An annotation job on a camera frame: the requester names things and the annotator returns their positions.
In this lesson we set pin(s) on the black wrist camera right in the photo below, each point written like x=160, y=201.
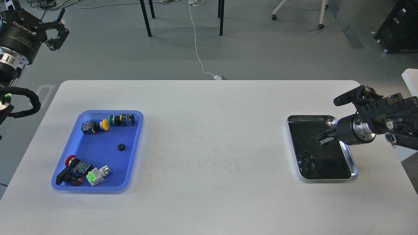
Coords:
x=361, y=95

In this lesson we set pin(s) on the yellow push button switch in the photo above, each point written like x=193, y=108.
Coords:
x=92, y=127

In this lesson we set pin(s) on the black equipment case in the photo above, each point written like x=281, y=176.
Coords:
x=399, y=31

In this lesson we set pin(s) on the black table leg left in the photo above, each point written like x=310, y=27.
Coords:
x=145, y=16

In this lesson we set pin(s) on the white chair base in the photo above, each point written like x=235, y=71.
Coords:
x=324, y=6

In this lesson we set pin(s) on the white green switch module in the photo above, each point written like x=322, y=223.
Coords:
x=97, y=175

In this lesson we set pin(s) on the black table leg right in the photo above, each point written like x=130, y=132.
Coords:
x=220, y=15

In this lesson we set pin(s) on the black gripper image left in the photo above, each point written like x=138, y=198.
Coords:
x=18, y=34

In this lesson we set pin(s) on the green push button switch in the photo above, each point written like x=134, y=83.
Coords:
x=126, y=120

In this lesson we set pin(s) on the black gear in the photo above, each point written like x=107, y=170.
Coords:
x=121, y=147

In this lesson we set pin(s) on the red emergency stop button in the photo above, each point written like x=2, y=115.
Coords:
x=74, y=172

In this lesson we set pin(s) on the blue plastic tray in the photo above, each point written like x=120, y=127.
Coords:
x=101, y=149

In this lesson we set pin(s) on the black table leg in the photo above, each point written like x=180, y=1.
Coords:
x=145, y=16
x=220, y=15

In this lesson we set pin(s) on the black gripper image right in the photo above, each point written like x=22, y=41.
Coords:
x=351, y=130

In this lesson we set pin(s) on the silver metal tray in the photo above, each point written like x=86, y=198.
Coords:
x=316, y=163

